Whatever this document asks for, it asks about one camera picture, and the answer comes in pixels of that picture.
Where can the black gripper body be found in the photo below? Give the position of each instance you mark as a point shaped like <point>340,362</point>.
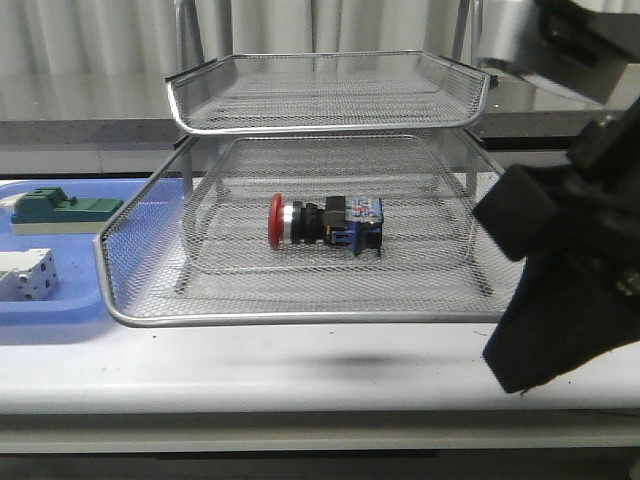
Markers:
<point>580,219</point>

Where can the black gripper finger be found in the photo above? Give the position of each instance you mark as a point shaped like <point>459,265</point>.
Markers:
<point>567,310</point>

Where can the red emergency push button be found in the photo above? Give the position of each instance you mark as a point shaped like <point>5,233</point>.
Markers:
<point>354,223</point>

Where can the silver mesh tray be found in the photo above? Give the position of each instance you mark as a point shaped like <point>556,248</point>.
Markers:
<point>427,234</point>
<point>146,279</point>
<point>245,94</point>

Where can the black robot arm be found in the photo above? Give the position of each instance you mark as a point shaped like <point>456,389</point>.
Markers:
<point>560,45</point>

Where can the silver mesh top tray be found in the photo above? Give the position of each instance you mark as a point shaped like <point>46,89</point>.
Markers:
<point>245,94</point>

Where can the silver mesh bottom tray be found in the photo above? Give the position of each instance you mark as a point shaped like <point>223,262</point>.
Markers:
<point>427,234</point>

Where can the blue plastic tray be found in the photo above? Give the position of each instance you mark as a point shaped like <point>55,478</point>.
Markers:
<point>76,298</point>

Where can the grey metal rack frame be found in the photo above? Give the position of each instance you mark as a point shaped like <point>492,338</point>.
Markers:
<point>341,181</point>

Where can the green and beige switch block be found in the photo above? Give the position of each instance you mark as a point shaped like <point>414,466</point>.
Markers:
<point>49,210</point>

